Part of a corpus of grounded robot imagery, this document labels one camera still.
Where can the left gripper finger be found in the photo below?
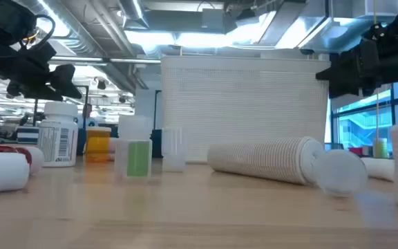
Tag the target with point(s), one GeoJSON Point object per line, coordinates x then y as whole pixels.
{"type": "Point", "coordinates": [64, 79]}
{"type": "Point", "coordinates": [41, 95]}

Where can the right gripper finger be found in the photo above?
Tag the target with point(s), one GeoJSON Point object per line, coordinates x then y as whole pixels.
{"type": "Point", "coordinates": [344, 90]}
{"type": "Point", "coordinates": [337, 72]}

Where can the white labelled pill bottle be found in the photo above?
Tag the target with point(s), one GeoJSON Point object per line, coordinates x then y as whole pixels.
{"type": "Point", "coordinates": [59, 138]}

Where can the red liquid bottle white cap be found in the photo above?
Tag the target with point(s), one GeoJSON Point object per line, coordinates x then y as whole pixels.
{"type": "Point", "coordinates": [36, 159]}

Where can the orange pill bottle white cap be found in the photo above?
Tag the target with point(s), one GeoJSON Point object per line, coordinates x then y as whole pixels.
{"type": "Point", "coordinates": [97, 145]}

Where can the white perforated plastic basket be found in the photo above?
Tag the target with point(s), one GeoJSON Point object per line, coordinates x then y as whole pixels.
{"type": "Point", "coordinates": [244, 103]}

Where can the blue white striped box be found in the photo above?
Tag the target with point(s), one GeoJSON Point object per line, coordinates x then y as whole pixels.
{"type": "Point", "coordinates": [28, 135]}

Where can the blue chair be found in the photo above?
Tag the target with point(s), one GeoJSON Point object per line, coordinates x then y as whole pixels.
{"type": "Point", "coordinates": [81, 141]}

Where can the small red box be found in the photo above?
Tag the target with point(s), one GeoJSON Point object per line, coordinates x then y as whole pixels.
{"type": "Point", "coordinates": [356, 151]}

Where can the green thread spool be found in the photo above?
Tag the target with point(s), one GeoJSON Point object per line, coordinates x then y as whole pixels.
{"type": "Point", "coordinates": [380, 149]}

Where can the clear vial green label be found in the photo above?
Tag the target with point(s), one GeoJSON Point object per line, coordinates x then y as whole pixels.
{"type": "Point", "coordinates": [137, 159]}

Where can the black floor stand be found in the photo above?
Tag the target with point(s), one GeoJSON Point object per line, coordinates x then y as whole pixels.
{"type": "Point", "coordinates": [156, 143]}

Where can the small clear plastic vial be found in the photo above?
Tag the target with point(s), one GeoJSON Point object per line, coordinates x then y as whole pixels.
{"type": "Point", "coordinates": [174, 152]}

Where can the black metal stand frame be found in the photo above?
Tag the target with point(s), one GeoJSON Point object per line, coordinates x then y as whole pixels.
{"type": "Point", "coordinates": [86, 100]}

